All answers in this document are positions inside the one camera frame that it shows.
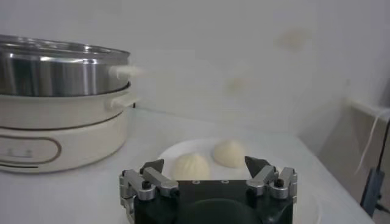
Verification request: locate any stainless steel steamer basket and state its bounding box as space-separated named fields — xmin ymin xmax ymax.
xmin=0 ymin=33 xmax=141 ymax=97

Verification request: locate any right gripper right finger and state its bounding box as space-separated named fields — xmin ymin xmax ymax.
xmin=244 ymin=155 xmax=299 ymax=204

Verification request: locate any white round plate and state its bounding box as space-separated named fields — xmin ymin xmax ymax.
xmin=157 ymin=138 xmax=322 ymax=224

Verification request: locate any black power adapter cable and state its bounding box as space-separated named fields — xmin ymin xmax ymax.
xmin=360 ymin=120 xmax=390 ymax=217

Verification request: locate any white steamed baozi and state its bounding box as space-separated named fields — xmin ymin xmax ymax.
xmin=213 ymin=139 xmax=247 ymax=169
xmin=172 ymin=153 xmax=211 ymax=181

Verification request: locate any white cable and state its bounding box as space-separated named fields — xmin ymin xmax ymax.
xmin=355 ymin=108 xmax=390 ymax=176

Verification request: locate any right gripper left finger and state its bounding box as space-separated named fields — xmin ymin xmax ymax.
xmin=118 ymin=158 xmax=180 ymax=224

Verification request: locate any steel steamer pot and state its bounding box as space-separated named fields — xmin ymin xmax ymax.
xmin=0 ymin=81 xmax=138 ymax=175

